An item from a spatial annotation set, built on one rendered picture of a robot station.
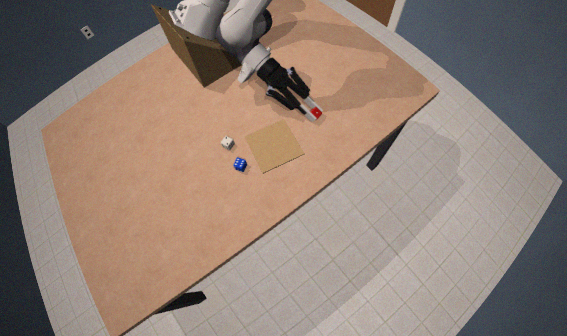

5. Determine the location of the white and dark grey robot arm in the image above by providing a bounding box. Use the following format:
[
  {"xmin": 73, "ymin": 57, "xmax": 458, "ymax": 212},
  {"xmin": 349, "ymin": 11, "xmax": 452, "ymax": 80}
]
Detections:
[{"xmin": 169, "ymin": 0, "xmax": 272, "ymax": 83}]

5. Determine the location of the red die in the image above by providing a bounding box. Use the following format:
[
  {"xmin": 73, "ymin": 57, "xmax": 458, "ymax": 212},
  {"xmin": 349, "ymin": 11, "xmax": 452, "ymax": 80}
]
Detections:
[{"xmin": 310, "ymin": 107, "xmax": 322, "ymax": 120}]

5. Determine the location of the white die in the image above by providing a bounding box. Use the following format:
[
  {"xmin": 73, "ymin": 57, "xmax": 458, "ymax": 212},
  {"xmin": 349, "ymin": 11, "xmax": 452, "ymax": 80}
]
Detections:
[{"xmin": 221, "ymin": 136, "xmax": 235, "ymax": 151}]

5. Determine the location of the blue die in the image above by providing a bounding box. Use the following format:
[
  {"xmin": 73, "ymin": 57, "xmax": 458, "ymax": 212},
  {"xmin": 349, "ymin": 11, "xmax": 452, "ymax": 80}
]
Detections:
[{"xmin": 233, "ymin": 157, "xmax": 247, "ymax": 172}]

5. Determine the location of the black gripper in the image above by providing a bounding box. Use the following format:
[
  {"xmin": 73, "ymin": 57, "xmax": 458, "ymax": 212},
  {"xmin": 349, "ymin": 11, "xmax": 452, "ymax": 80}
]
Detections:
[{"xmin": 257, "ymin": 58, "xmax": 323, "ymax": 122}]

